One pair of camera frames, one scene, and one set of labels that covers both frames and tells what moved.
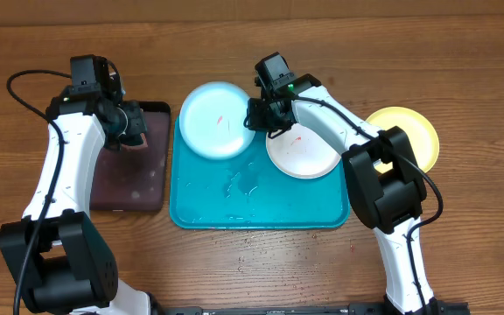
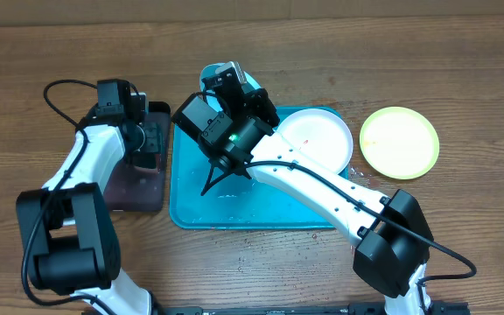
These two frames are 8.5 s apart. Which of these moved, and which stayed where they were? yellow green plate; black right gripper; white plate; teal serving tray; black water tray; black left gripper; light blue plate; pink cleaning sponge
Moved: light blue plate; black left gripper; black right gripper; pink cleaning sponge
Stayed: white plate; teal serving tray; yellow green plate; black water tray
